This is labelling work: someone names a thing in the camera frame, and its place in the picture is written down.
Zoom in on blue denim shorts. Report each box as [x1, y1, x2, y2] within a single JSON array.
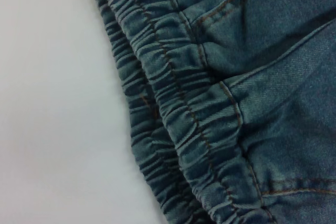
[[90, 0, 336, 224]]

